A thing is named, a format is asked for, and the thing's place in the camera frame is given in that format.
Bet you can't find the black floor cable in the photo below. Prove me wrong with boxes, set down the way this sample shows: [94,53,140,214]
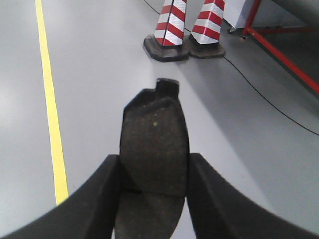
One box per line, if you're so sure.
[143,0,319,136]

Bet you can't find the near red-white traffic cone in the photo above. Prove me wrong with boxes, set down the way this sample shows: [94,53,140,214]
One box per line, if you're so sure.
[143,0,189,62]

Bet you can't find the white wheeled board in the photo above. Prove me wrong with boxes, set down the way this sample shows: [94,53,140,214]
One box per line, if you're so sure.
[223,0,255,34]

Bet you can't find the far red-white traffic cone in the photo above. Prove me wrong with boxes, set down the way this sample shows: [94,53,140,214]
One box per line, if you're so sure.
[187,0,225,59]

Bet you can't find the red metal frame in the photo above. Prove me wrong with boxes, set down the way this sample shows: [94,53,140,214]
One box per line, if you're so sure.
[242,0,319,96]

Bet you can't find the red-white traffic cone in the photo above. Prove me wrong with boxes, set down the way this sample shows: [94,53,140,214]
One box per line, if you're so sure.
[143,0,189,62]
[187,0,225,59]

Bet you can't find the second-left grey brake pad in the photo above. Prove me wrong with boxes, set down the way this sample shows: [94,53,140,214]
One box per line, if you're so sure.
[115,78,189,239]

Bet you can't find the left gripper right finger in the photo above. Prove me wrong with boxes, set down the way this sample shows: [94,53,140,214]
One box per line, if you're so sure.
[186,153,318,239]

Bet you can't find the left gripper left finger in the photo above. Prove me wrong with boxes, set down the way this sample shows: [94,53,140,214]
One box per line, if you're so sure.
[5,155,121,239]

